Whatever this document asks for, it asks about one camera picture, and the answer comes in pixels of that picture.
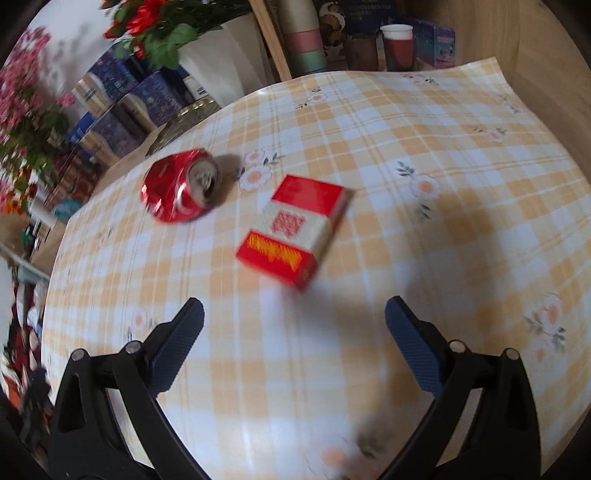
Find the stack of pastel paper cups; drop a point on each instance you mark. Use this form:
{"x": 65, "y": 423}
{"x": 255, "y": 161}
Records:
{"x": 304, "y": 41}

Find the red white cigarette box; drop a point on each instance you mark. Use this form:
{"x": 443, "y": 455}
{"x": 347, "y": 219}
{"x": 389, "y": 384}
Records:
{"x": 291, "y": 230}

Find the dark printed picture box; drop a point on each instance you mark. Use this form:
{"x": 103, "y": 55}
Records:
{"x": 355, "y": 16}

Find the blue white emblem box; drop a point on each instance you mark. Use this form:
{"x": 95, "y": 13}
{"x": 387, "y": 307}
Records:
{"x": 194, "y": 85}

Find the corrugated patterned planter box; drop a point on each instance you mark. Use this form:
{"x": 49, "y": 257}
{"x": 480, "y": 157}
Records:
{"x": 71, "y": 187}

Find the brown tumbler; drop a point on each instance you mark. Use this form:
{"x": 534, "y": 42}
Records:
{"x": 362, "y": 53}

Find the crushed red drink can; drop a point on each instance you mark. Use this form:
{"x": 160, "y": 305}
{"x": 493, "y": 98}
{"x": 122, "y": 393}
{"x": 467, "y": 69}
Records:
{"x": 171, "y": 189}

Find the pink blossom artificial tree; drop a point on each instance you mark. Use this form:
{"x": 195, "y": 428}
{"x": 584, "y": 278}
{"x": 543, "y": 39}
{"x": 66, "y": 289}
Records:
{"x": 27, "y": 83}

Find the red cup with white rim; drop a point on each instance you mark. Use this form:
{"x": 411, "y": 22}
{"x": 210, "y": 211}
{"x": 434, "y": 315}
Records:
{"x": 398, "y": 48}

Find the white angular flower pot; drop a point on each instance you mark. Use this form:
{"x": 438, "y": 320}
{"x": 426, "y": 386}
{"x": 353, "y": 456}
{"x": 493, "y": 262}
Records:
{"x": 226, "y": 60}

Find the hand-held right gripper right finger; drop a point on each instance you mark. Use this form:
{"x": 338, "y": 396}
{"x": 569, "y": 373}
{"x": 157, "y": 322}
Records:
{"x": 415, "y": 350}

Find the small blue printed box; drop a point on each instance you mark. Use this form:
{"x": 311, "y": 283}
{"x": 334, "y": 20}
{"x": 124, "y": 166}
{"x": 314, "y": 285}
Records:
{"x": 435, "y": 44}

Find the yellow plaid floral tablecloth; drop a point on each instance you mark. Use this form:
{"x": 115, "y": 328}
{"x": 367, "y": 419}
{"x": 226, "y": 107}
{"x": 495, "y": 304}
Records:
{"x": 392, "y": 184}

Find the red rose artificial plant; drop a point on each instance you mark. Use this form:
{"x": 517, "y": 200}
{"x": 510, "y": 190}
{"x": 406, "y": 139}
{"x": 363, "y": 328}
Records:
{"x": 161, "y": 27}

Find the wooden shelf unit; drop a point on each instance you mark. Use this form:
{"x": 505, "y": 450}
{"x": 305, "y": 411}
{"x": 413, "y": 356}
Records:
{"x": 277, "y": 37}

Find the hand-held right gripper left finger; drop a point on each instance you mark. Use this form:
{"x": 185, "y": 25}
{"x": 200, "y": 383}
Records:
{"x": 178, "y": 350}

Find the gold metal tray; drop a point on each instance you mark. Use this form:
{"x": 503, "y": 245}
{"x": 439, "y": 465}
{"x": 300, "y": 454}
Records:
{"x": 184, "y": 122}

